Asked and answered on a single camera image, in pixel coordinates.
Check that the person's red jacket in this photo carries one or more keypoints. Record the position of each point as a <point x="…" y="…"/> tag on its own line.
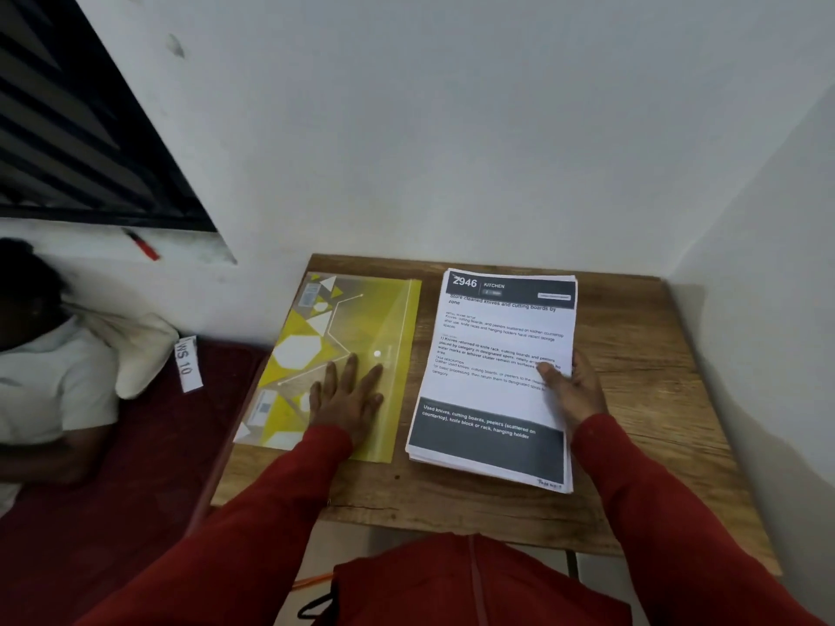
<point x="483" y="586"/>

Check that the white pillow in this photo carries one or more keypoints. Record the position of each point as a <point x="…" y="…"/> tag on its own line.
<point x="143" y="352"/>

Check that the person's left forearm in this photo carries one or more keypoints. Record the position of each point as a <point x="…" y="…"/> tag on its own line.
<point x="228" y="534"/>

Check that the red marker on sill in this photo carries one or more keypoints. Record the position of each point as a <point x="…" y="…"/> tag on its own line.
<point x="145" y="247"/>

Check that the person's right hand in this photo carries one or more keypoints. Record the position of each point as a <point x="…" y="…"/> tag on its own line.
<point x="580" y="397"/>

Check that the maroon bed mattress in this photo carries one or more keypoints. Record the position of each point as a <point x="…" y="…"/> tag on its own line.
<point x="130" y="488"/>

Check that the yellow patterned plastic folder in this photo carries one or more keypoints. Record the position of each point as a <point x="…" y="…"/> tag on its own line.
<point x="365" y="319"/>

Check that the white paper label tag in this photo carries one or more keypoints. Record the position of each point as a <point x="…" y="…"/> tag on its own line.
<point x="188" y="365"/>

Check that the stack of printed sheets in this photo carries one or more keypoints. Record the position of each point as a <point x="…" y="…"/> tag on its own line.
<point x="496" y="345"/>

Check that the dark louvred window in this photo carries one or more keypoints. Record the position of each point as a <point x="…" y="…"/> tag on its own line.
<point x="78" y="143"/>

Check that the black metal table leg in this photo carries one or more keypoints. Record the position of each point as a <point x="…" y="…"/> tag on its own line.
<point x="573" y="565"/>

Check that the person's right forearm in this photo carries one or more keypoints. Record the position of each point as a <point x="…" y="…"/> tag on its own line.
<point x="665" y="528"/>

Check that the person's left hand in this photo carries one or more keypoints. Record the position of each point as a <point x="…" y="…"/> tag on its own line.
<point x="349" y="404"/>

